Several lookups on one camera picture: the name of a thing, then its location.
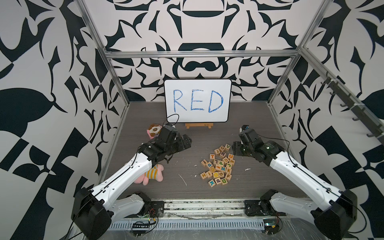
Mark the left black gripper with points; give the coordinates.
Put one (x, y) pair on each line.
(181, 146)

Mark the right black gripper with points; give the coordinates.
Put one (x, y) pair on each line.
(235, 147)

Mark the wooden block letter D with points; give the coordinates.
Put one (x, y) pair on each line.
(224, 181)

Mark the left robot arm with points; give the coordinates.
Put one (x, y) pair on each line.
(96, 209)

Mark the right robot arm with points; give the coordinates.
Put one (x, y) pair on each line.
(331, 210)

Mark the wooden block letter T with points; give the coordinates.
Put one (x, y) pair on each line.
(216, 151)

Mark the wooden block letter F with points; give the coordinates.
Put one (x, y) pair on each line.
(228, 177)

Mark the wooden block letter J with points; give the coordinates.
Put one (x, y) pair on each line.
(204, 162)

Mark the wooden block letter H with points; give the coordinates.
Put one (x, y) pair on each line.
(203, 175)

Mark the wooden block letter K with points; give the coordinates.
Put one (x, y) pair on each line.
(212, 183)

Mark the small wooden easel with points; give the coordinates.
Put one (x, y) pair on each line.
(190, 125)

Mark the pink plush toy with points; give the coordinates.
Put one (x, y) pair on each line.
(155, 173)

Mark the white dry-erase board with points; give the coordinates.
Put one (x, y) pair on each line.
(198, 101)

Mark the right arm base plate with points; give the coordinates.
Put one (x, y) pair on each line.
(257, 208)

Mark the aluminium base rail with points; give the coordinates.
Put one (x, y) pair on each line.
(206, 208)

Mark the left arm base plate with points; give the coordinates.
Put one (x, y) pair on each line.
(153, 209)

